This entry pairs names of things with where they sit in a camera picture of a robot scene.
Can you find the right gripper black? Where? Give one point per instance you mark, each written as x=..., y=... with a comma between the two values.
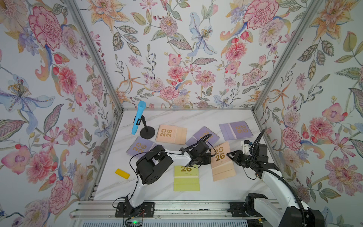
x=236, y=158

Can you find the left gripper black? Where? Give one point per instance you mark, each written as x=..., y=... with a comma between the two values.
x=208, y=159

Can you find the peach calendar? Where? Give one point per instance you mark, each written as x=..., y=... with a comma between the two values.
x=222, y=166
x=171, y=134

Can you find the purple calendar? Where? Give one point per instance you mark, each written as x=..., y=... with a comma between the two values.
x=200, y=134
x=140, y=147
x=235, y=131

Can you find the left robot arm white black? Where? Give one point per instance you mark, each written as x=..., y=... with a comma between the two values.
x=149, y=169

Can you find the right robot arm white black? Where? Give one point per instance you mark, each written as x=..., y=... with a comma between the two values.
x=294, y=212

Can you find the yellow-green calendar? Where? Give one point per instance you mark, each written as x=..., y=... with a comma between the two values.
x=186, y=179

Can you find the black microphone stand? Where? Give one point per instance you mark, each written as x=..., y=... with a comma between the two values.
x=147, y=132

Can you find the blue microphone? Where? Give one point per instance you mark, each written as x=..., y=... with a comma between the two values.
x=137, y=120

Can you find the yellow block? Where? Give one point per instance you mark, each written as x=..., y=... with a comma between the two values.
x=122, y=174

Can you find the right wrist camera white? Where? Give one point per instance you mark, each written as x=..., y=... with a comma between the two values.
x=246, y=145

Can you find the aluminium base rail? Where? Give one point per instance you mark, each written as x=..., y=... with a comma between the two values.
x=162, y=210

